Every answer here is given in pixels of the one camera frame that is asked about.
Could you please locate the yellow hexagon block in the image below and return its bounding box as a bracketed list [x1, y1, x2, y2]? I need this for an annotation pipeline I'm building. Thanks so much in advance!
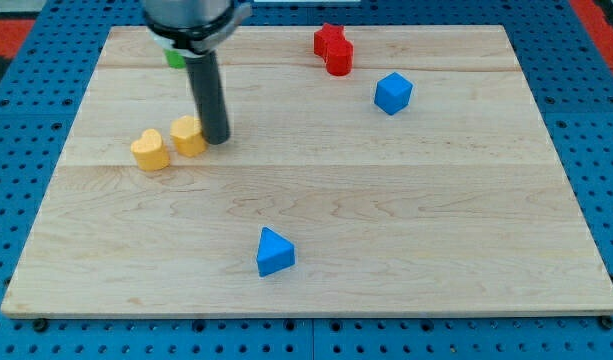
[170, 115, 207, 157]

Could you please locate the light wooden board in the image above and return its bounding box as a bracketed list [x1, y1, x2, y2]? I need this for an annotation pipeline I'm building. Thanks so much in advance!
[1, 25, 613, 319]

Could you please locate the blue cube block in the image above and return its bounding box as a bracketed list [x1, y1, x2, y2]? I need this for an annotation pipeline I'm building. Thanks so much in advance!
[374, 72, 414, 115]

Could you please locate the red star block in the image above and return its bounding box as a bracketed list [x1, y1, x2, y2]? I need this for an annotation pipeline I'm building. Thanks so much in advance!
[313, 23, 345, 59]

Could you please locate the green block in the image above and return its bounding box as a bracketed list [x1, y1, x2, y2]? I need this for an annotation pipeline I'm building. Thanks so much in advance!
[164, 49, 186, 69]

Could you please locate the blue triangle block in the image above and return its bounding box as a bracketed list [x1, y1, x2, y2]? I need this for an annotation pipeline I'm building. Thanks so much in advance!
[256, 227, 296, 277]

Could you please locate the red cylinder block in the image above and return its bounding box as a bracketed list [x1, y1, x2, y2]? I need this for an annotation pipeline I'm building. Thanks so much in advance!
[324, 39, 354, 76]

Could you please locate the yellow heart block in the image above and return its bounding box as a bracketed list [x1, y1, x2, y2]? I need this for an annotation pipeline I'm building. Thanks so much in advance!
[130, 129, 170, 171]

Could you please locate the dark grey cylindrical pointer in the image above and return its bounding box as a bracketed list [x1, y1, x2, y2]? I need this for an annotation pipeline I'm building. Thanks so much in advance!
[184, 52, 231, 145]

